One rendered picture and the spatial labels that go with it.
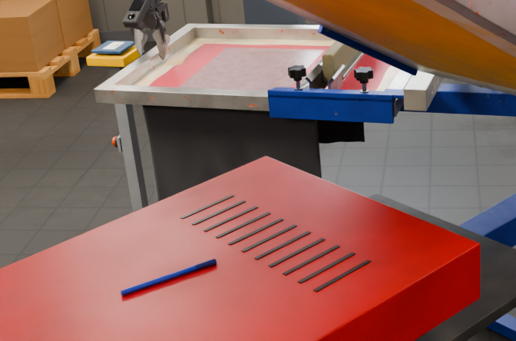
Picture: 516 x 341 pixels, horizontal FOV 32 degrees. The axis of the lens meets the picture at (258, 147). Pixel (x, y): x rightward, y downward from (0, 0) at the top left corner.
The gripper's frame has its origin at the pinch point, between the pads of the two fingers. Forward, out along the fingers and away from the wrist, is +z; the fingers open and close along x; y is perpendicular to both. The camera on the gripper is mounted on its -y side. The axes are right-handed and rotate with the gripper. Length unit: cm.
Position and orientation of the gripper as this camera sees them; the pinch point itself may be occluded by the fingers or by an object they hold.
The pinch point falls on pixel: (151, 56)
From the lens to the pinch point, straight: 261.7
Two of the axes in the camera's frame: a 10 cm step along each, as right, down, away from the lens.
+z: 1.0, 9.1, 4.0
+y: 3.5, -4.1, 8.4
